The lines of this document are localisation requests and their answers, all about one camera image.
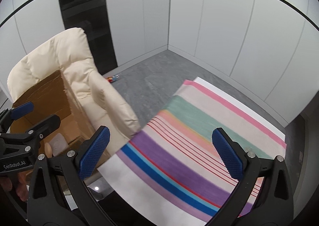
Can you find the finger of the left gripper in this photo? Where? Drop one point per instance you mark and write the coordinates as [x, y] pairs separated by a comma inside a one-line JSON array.
[[10, 115]]

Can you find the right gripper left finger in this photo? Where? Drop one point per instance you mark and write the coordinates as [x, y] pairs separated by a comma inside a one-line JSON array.
[[47, 204]]

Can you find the beige oval makeup sponge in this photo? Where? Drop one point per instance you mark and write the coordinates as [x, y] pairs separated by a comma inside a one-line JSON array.
[[48, 150]]

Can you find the person's left hand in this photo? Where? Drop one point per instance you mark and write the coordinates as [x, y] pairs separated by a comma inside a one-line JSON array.
[[20, 187]]

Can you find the brown cardboard box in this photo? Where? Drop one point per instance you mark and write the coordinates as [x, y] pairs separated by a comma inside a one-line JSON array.
[[54, 96]]

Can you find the cream padded chair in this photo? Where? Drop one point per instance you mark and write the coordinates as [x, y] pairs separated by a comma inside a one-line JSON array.
[[69, 53]]

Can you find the striped colourful table mat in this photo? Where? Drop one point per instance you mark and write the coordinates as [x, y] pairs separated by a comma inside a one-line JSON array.
[[171, 173]]

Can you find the small red toy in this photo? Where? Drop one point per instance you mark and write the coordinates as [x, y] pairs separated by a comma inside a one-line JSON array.
[[112, 79]]

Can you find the black glass cabinet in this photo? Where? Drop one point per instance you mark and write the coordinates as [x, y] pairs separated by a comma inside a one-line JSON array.
[[92, 17]]

